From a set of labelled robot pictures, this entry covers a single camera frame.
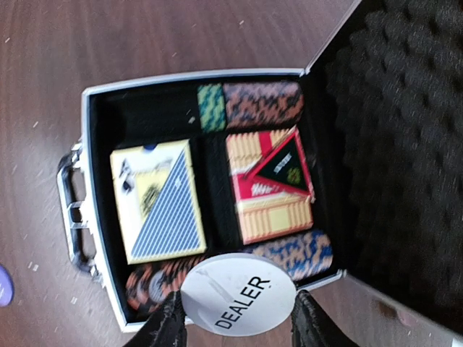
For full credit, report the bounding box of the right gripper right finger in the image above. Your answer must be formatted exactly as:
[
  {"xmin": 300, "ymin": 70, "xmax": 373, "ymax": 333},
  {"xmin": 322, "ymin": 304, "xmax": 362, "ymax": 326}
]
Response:
[{"xmin": 291, "ymin": 290, "xmax": 349, "ymax": 347}]

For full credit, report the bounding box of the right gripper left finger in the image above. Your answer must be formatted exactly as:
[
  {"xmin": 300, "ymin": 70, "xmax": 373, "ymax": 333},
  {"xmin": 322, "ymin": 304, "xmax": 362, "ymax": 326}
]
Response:
[{"xmin": 124, "ymin": 291, "xmax": 187, "ymax": 347}]

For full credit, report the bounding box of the white dealer button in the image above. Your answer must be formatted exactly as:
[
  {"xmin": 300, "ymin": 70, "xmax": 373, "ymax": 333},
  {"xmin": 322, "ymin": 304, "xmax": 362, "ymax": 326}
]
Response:
[{"xmin": 180, "ymin": 253, "xmax": 296, "ymax": 337}]

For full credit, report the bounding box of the blue yellow card deck box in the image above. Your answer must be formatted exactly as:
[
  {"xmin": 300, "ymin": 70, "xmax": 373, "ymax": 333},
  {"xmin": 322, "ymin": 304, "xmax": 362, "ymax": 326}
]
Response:
[{"xmin": 110, "ymin": 140, "xmax": 207, "ymax": 265}]

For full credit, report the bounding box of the red card deck box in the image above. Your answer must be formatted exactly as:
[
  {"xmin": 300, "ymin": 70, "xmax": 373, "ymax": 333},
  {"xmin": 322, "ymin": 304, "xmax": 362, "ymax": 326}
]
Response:
[{"xmin": 226, "ymin": 129, "xmax": 314, "ymax": 244}]

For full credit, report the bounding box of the aluminium poker case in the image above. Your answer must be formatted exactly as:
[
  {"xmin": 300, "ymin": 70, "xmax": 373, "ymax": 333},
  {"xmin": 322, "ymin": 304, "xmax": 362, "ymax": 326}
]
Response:
[{"xmin": 57, "ymin": 1, "xmax": 462, "ymax": 335}]

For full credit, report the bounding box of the red black triangle token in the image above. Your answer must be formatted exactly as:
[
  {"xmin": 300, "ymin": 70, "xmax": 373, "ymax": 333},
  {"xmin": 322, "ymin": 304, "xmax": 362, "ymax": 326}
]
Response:
[{"xmin": 245, "ymin": 127, "xmax": 315, "ymax": 202}]

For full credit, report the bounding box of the chip row in case right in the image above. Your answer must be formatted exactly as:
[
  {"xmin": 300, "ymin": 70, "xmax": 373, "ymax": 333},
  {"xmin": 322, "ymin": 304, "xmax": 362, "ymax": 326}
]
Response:
[{"xmin": 126, "ymin": 230, "xmax": 334, "ymax": 317}]

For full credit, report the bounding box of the chip row in case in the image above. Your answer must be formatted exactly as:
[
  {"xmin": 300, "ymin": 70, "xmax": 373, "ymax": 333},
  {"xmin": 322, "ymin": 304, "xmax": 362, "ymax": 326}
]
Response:
[
  {"xmin": 197, "ymin": 81, "xmax": 305, "ymax": 132},
  {"xmin": 126, "ymin": 230, "xmax": 334, "ymax": 317}
]

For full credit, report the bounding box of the purple small blind button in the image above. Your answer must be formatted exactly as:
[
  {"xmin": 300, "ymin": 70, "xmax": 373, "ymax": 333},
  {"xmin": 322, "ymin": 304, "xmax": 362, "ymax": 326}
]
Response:
[{"xmin": 0, "ymin": 265, "xmax": 14, "ymax": 307}]

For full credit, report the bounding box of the chip row in case left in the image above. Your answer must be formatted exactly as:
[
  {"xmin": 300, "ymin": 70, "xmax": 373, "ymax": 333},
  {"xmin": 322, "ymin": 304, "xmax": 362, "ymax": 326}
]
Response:
[{"xmin": 197, "ymin": 81, "xmax": 305, "ymax": 132}]

